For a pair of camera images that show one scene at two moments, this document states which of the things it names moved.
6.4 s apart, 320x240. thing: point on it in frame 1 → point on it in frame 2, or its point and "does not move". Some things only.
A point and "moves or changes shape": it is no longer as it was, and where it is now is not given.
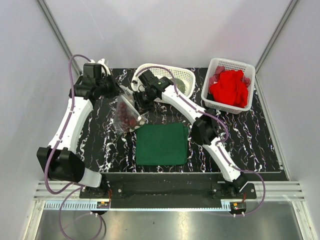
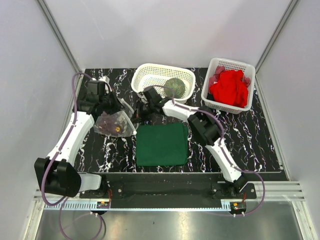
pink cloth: [214, 78] does not move
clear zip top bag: [127, 118] moves or changes shape
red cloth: [230, 88] does not move
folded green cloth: [162, 144] does not move
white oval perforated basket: [187, 77] does not move
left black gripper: [116, 90] → [118, 106]
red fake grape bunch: [126, 120] → [107, 124]
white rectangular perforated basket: [249, 71] does not move
